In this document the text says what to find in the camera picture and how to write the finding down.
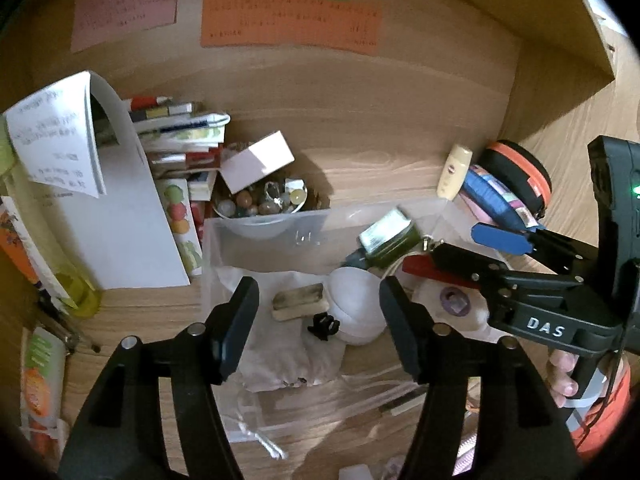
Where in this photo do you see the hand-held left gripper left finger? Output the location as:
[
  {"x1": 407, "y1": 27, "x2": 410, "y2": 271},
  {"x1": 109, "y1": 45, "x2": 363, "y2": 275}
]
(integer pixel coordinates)
[{"x1": 59, "y1": 276, "x2": 261, "y2": 480}]

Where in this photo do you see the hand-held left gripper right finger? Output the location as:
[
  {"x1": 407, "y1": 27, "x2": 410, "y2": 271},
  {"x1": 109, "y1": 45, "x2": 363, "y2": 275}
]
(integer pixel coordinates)
[{"x1": 378, "y1": 276, "x2": 586, "y2": 480}]

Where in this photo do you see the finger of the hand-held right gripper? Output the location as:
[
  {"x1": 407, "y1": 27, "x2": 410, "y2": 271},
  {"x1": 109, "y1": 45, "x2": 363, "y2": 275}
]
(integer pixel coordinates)
[
  {"x1": 471, "y1": 222, "x2": 601, "y2": 277},
  {"x1": 401, "y1": 244, "x2": 506, "y2": 291}
]

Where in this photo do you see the round white container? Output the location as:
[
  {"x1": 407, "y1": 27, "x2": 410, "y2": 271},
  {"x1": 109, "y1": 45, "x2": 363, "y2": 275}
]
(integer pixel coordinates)
[{"x1": 410, "y1": 280, "x2": 493, "y2": 343}]

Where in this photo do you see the white round pad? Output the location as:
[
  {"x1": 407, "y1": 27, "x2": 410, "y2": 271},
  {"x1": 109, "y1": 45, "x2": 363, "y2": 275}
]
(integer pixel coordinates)
[{"x1": 327, "y1": 266, "x2": 388, "y2": 347}]

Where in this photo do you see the white cloth pouch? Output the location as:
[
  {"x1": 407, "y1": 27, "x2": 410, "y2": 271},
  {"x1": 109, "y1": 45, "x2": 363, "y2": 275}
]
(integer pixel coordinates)
[{"x1": 235, "y1": 270, "x2": 348, "y2": 393}]

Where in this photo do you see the green spray bottle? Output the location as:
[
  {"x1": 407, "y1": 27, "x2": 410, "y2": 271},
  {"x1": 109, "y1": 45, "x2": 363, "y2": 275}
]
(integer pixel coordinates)
[{"x1": 342, "y1": 207, "x2": 423, "y2": 271}]

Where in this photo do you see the black claw clip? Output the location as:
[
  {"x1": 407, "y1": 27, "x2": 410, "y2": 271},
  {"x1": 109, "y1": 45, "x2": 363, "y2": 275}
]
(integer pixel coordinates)
[{"x1": 306, "y1": 312, "x2": 341, "y2": 341}]

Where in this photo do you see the clear plastic storage box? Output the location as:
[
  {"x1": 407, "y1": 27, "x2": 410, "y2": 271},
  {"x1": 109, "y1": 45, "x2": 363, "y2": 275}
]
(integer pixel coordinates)
[{"x1": 200, "y1": 197, "x2": 508, "y2": 443}]

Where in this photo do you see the person's right forearm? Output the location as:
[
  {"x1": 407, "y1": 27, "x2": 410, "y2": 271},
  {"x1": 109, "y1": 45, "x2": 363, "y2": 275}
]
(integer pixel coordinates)
[{"x1": 570, "y1": 355, "x2": 633, "y2": 458}]

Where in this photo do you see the wooden desktop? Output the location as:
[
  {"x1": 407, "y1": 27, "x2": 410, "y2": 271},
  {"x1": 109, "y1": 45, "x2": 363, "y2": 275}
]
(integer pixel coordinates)
[{"x1": 20, "y1": 110, "x2": 640, "y2": 480}]

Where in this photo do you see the person's right hand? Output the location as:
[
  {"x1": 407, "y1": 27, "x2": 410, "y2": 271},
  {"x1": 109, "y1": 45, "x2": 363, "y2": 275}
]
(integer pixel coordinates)
[{"x1": 546, "y1": 349, "x2": 583, "y2": 408}]

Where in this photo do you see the blue packet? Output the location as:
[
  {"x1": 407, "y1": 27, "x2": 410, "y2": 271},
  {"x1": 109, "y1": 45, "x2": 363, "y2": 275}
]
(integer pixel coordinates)
[{"x1": 459, "y1": 165, "x2": 543, "y2": 233}]

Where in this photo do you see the black and orange round case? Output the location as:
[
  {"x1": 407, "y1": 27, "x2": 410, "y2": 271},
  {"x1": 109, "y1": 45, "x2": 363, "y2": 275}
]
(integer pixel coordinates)
[{"x1": 474, "y1": 140, "x2": 553, "y2": 221}]

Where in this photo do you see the small beige bottle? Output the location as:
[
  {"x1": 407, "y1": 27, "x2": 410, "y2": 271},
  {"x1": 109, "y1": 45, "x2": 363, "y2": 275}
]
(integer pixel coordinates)
[{"x1": 436, "y1": 144, "x2": 473, "y2": 201}]

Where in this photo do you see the white bowl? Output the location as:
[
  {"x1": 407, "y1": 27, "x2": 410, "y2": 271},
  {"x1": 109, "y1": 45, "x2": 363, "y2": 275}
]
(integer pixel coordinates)
[{"x1": 211, "y1": 177, "x2": 307, "y2": 238}]

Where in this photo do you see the fruit printed card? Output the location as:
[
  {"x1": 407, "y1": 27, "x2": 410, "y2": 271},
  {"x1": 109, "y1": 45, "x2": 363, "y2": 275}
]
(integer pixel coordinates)
[{"x1": 155, "y1": 177, "x2": 203, "y2": 277}]

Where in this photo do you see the white paper sheet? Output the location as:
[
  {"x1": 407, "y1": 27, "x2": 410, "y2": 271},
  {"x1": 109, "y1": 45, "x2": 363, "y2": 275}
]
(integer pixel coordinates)
[{"x1": 50, "y1": 72, "x2": 192, "y2": 291}]

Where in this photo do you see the black pen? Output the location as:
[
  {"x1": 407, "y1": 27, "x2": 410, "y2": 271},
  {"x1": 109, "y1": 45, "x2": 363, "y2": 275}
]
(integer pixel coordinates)
[{"x1": 37, "y1": 295, "x2": 101, "y2": 353}]

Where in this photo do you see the yellow-green bottle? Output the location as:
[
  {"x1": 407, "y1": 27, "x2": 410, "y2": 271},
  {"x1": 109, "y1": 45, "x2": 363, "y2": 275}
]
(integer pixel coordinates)
[{"x1": 0, "y1": 120, "x2": 103, "y2": 317}]

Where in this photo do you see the pink and white box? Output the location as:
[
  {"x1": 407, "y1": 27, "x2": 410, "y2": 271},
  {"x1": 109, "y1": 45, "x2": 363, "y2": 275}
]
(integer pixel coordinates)
[{"x1": 220, "y1": 131, "x2": 296, "y2": 196}]

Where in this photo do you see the orange and green tube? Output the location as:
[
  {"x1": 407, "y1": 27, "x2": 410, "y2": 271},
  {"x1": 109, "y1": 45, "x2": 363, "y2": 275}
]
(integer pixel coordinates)
[{"x1": 20, "y1": 327, "x2": 68, "y2": 431}]

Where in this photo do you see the stack of booklets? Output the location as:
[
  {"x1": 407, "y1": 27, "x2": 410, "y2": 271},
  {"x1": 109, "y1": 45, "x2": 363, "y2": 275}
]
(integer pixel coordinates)
[{"x1": 122, "y1": 95, "x2": 232, "y2": 181}]

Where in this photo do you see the orange packet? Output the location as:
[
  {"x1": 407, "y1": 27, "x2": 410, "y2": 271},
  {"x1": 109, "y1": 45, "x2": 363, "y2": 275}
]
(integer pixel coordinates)
[{"x1": 0, "y1": 205, "x2": 41, "y2": 286}]

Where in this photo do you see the white receipt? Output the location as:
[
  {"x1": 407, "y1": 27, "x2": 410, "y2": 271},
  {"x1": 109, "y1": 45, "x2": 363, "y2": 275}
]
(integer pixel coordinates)
[{"x1": 4, "y1": 71, "x2": 107, "y2": 197}]

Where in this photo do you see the orange paper note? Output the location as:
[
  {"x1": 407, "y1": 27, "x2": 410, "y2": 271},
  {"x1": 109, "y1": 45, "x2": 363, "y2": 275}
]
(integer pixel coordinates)
[{"x1": 201, "y1": 0, "x2": 382, "y2": 57}]

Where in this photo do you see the pink paper note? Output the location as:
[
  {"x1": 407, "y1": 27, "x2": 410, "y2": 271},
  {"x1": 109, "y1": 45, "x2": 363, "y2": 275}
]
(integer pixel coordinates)
[{"x1": 70, "y1": 0, "x2": 180, "y2": 53}]

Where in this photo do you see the white cord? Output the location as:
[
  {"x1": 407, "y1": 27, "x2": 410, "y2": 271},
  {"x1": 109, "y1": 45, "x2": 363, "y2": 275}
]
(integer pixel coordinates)
[{"x1": 235, "y1": 410, "x2": 291, "y2": 461}]

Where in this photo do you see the pink rope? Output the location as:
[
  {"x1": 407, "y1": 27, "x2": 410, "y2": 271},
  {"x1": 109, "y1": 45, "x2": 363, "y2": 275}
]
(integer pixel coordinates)
[{"x1": 450, "y1": 430, "x2": 478, "y2": 476}]

